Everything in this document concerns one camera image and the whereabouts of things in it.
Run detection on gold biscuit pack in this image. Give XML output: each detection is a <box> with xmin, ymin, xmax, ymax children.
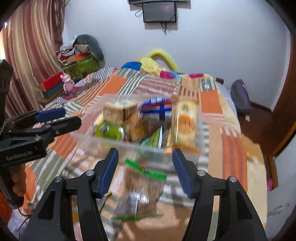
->
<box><xmin>165</xmin><ymin>95</ymin><xmax>201</xmax><ymax>155</ymax></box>

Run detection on blue chips bag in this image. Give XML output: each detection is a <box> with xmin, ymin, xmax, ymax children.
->
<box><xmin>138</xmin><ymin>97</ymin><xmax>172</xmax><ymax>121</ymax></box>

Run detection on wall mounted television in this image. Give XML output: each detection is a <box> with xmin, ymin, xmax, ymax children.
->
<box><xmin>127</xmin><ymin>0</ymin><xmax>190</xmax><ymax>23</ymax></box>

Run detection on clear plastic storage bin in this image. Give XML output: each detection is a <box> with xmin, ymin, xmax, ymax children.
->
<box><xmin>72</xmin><ymin>94</ymin><xmax>205</xmax><ymax>172</ymax></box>

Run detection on pink plush toy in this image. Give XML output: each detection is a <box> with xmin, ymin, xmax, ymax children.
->
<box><xmin>60</xmin><ymin>73</ymin><xmax>75</xmax><ymax>95</ymax></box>

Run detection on green pea snack packet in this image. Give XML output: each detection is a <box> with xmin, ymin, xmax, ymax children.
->
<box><xmin>142</xmin><ymin>126</ymin><xmax>163</xmax><ymax>149</ymax></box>

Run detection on green jelly cup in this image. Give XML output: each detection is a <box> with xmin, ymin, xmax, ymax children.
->
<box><xmin>94</xmin><ymin>122</ymin><xmax>125</xmax><ymax>141</ymax></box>

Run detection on sliced bread loaf pack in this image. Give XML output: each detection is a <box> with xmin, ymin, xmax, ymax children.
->
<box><xmin>103</xmin><ymin>100</ymin><xmax>137</xmax><ymax>126</ymax></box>

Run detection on pile of clothes and bags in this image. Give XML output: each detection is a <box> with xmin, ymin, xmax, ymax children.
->
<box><xmin>56</xmin><ymin>34</ymin><xmax>104</xmax><ymax>82</ymax></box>

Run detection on dark grey backpack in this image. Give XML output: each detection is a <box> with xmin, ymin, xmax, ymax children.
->
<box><xmin>230</xmin><ymin>79</ymin><xmax>252</xmax><ymax>115</ymax></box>

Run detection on red and black box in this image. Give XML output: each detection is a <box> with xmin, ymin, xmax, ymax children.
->
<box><xmin>38</xmin><ymin>71</ymin><xmax>63</xmax><ymax>98</ymax></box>

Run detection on clear bag brown biscuits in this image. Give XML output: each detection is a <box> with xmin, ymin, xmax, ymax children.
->
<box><xmin>112</xmin><ymin>159</ymin><xmax>167</xmax><ymax>221</ymax></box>

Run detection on striped pink curtain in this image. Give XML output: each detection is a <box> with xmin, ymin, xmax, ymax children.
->
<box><xmin>1</xmin><ymin>1</ymin><xmax>65</xmax><ymax>117</ymax></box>

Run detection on operator left hand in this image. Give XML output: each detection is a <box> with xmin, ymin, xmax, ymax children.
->
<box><xmin>9</xmin><ymin>164</ymin><xmax>26</xmax><ymax>197</ymax></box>

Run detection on orange snack balls bag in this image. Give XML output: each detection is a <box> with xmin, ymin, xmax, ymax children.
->
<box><xmin>124</xmin><ymin>112</ymin><xmax>149</xmax><ymax>142</ymax></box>

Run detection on patchwork striped bed blanket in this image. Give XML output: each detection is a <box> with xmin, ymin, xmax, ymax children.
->
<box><xmin>6</xmin><ymin>67</ymin><xmax>269</xmax><ymax>241</ymax></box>

